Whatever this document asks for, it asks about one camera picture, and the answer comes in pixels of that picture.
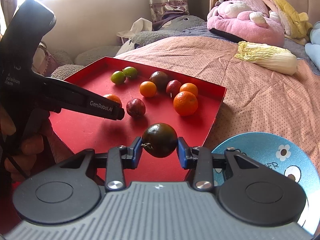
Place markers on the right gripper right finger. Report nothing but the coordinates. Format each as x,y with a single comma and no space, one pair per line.
200,162

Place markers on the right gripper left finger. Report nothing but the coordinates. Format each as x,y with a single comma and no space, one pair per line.
116,160

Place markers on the dark red plum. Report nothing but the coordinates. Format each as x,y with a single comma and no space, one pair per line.
135,108

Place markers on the large orange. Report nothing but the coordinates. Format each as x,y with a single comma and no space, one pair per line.
185,103

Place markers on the small orange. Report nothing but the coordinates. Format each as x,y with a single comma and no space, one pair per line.
189,87

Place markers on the yellow-orange kumquat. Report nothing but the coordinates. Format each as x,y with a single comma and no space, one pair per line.
148,89

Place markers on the red plum with stem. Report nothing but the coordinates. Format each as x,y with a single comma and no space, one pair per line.
173,88

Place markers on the green fruit front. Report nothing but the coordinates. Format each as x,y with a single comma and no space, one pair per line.
118,77

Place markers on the green fruit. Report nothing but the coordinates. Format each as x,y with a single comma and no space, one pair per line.
130,72
118,77

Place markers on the green fruit back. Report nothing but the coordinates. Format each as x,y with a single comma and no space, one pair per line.
130,72

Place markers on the dark brown tomato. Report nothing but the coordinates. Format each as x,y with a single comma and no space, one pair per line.
160,79

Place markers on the left hand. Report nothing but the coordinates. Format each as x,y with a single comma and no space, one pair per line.
18,158

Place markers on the red tray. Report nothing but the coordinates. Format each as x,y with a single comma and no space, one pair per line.
79,131

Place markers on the blue tiger bowl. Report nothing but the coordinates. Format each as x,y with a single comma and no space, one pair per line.
282,156

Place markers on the pink dotted bedspread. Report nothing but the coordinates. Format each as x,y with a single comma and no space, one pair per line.
257,99

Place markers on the napa cabbage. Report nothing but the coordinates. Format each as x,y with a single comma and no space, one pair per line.
270,57

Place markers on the white tote bag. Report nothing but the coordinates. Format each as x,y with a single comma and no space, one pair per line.
126,36

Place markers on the grey shark plush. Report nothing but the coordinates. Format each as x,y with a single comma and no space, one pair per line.
183,25

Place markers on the pink plush toy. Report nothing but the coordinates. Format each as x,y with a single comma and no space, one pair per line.
249,20

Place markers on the light blue blanket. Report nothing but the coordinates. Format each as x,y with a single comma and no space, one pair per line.
312,48

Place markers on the yellow plush blanket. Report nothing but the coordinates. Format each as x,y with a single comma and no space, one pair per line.
296,25

